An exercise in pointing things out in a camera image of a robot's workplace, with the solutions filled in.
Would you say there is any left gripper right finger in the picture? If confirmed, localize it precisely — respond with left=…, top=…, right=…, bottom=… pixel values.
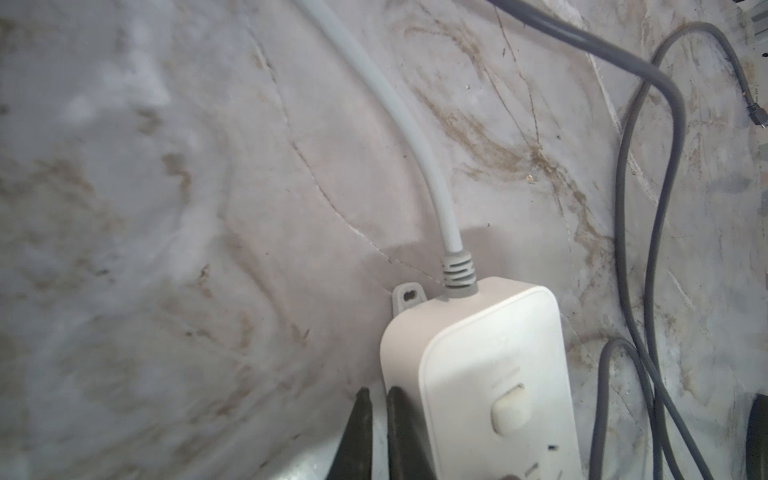
left=386, top=387, right=436, bottom=480

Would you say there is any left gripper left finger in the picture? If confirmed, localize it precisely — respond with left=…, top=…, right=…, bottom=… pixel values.
left=326, top=387, right=373, bottom=480

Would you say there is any white power strip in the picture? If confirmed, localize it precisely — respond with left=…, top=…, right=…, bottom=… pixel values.
left=380, top=277, right=583, bottom=479

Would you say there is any grey power strip cable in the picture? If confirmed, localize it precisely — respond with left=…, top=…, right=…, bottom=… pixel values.
left=293, top=0, right=479, bottom=300

